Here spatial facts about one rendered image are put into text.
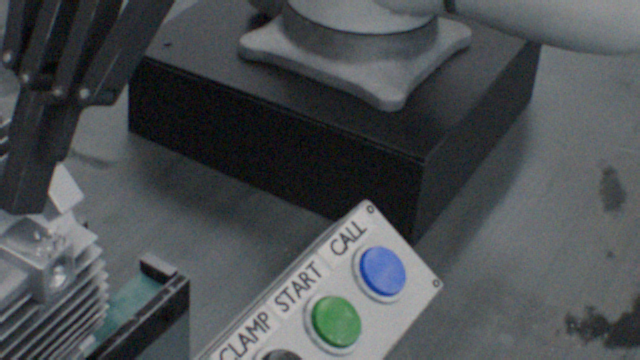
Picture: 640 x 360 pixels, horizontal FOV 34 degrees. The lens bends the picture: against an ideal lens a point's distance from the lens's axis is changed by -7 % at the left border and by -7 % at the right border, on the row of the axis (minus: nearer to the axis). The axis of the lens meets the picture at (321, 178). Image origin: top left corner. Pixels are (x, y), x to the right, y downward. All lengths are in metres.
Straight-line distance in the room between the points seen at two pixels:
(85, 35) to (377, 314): 0.22
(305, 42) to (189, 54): 0.12
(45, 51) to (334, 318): 0.21
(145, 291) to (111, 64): 0.28
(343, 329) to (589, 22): 0.46
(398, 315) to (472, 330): 0.37
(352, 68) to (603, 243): 0.31
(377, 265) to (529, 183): 0.57
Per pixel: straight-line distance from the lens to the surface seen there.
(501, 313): 1.01
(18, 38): 0.62
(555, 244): 1.11
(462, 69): 1.12
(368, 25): 1.04
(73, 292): 0.65
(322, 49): 1.06
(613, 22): 0.96
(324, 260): 0.61
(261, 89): 1.06
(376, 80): 1.05
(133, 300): 0.81
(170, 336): 0.83
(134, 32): 0.58
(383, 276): 0.62
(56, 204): 0.64
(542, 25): 0.98
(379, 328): 0.61
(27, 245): 0.62
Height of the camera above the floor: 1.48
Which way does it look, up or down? 37 degrees down
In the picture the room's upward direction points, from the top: 6 degrees clockwise
